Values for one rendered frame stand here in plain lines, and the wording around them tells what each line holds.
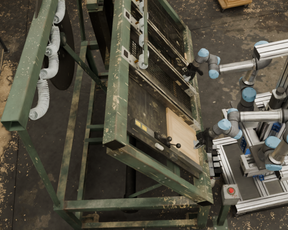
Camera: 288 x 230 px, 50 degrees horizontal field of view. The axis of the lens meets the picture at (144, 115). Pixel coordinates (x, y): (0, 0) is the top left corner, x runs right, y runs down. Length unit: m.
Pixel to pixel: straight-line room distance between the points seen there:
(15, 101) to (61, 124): 2.66
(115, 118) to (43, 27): 0.77
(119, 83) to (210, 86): 2.64
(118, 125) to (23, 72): 0.62
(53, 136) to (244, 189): 2.49
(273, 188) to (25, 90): 2.68
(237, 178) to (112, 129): 2.05
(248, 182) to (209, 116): 1.08
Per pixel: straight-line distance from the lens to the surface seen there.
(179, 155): 2.45
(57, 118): 4.47
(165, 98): 2.52
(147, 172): 2.12
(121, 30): 2.32
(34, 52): 1.98
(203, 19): 5.50
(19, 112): 1.71
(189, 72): 2.65
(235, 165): 3.60
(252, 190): 3.51
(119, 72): 2.02
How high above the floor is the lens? 3.41
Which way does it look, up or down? 55 degrees down
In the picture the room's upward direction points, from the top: 10 degrees counter-clockwise
